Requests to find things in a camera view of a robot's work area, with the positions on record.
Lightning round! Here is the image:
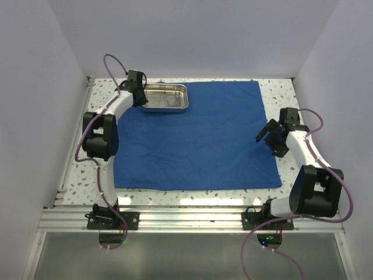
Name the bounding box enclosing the stainless steel instrument tray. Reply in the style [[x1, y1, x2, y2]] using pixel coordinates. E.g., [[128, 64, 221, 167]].
[[142, 83, 189, 113]]

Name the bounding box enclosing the blue surgical drape cloth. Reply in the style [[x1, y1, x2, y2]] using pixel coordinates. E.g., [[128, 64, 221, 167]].
[[114, 81, 281, 191]]

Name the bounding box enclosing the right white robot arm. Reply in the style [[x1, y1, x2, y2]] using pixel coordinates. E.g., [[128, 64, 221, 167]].
[[256, 107, 344, 229]]

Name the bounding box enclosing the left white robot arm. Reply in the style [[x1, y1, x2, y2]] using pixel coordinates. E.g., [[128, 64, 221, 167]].
[[80, 70, 148, 230]]

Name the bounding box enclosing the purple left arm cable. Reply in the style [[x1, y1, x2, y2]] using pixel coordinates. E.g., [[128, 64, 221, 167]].
[[75, 54, 146, 251]]

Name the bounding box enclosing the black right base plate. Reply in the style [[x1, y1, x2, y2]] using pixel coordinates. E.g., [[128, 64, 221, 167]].
[[241, 206, 294, 230]]

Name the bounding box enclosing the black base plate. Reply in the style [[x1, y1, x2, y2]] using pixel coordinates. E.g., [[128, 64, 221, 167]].
[[85, 212, 140, 230], [241, 206, 294, 230]]

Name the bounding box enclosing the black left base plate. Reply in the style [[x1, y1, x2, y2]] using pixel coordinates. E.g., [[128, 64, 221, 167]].
[[85, 212, 140, 230]]

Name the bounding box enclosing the aluminium front rail frame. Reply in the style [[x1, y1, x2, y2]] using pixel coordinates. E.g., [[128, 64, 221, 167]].
[[37, 204, 346, 234]]

